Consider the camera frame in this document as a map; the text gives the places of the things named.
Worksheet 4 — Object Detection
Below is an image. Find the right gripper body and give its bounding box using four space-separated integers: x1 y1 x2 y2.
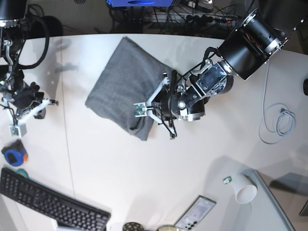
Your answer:
1 82 59 138

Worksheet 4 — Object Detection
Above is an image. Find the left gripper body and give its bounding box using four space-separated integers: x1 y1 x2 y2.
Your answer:
134 70 183 139

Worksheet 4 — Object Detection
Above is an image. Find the grey t-shirt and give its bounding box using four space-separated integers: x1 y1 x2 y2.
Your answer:
85 37 172 141

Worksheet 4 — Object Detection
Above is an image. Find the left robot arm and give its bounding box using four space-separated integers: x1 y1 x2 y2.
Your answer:
135 0 308 138

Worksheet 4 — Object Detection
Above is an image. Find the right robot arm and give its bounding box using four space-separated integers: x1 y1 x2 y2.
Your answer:
0 0 58 138

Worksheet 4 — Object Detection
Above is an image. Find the blue orange tape measure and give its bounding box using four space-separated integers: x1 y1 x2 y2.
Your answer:
1 139 28 167

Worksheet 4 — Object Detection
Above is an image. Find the green round object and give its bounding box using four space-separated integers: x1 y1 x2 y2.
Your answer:
16 168 29 179

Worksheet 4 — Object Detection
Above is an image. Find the small green white chip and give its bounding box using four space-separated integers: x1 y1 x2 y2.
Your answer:
223 176 232 185

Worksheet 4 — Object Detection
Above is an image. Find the blue box with hole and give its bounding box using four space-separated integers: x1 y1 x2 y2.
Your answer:
106 0 180 7

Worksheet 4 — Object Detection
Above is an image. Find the white paper cup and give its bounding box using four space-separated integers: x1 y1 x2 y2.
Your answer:
231 174 257 204

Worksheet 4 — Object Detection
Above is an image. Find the smartphone in clear case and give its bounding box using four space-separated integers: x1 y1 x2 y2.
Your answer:
174 195 217 231

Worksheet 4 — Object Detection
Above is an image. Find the gold rimmed round tin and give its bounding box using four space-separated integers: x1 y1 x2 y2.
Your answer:
156 225 180 231

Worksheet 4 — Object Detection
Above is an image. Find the black computer keyboard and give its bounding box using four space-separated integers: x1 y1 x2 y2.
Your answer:
0 167 111 231

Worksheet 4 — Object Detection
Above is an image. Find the black gold dotted round object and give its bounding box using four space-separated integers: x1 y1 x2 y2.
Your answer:
122 222 145 231

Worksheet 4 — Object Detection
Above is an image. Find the black round object at edge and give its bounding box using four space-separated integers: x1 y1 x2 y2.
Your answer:
303 79 308 96

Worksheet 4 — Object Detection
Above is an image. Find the glass side table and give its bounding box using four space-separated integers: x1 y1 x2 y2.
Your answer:
240 169 308 231

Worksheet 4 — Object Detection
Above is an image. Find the white coiled cable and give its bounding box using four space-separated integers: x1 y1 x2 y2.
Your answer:
258 62 297 145

